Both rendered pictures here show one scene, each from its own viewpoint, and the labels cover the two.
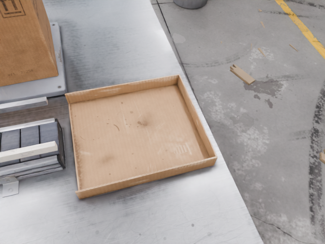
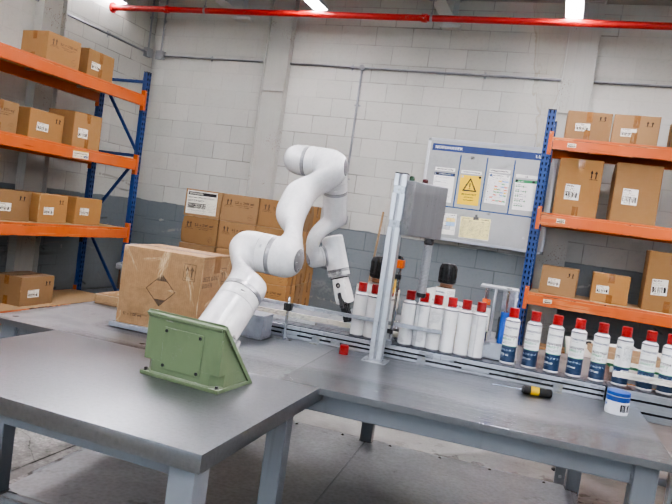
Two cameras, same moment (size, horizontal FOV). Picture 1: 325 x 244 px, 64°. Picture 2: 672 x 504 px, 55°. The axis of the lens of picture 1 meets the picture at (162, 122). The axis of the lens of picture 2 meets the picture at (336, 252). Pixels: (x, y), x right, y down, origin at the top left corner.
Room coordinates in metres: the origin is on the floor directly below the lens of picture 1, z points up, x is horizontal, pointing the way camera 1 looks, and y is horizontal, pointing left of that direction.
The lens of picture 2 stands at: (2.04, 2.31, 1.31)
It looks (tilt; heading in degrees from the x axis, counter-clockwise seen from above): 3 degrees down; 217
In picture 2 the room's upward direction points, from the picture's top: 8 degrees clockwise
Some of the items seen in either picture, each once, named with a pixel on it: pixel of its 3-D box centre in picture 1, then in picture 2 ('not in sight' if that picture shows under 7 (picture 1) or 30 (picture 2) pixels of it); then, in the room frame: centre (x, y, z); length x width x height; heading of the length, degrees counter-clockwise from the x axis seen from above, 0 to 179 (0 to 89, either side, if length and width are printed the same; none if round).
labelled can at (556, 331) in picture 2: not in sight; (554, 343); (-0.25, 1.58, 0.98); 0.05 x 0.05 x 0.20
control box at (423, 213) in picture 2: not in sight; (418, 210); (0.02, 1.12, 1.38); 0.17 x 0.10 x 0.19; 166
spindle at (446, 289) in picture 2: not in sight; (444, 294); (-0.64, 0.94, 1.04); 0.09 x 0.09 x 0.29
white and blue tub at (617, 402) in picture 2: not in sight; (617, 402); (-0.13, 1.84, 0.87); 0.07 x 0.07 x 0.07
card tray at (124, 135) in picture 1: (136, 128); (144, 301); (0.34, 0.06, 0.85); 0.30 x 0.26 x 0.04; 111
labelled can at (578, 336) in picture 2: not in sight; (577, 347); (-0.28, 1.65, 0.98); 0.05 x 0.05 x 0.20
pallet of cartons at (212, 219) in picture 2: not in sight; (247, 269); (-2.44, -2.11, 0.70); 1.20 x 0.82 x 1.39; 114
